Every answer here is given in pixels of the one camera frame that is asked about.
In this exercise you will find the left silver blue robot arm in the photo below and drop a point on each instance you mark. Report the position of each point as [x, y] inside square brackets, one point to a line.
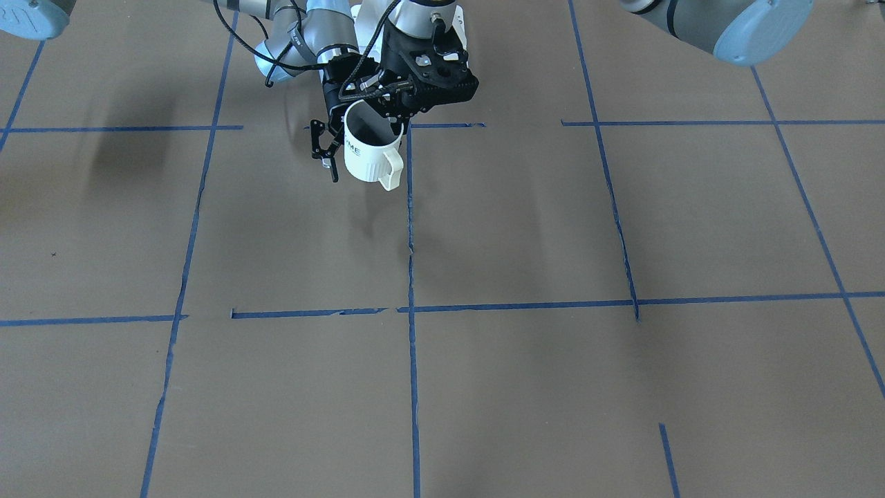
[742, 33]

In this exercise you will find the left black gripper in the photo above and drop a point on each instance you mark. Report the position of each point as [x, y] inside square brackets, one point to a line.
[392, 59]

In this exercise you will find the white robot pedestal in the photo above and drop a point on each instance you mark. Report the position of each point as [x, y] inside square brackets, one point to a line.
[413, 18]

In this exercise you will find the white ribbed plastic mug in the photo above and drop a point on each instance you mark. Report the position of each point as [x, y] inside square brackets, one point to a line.
[372, 146]

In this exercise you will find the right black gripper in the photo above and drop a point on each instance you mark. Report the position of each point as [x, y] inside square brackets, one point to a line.
[337, 88]

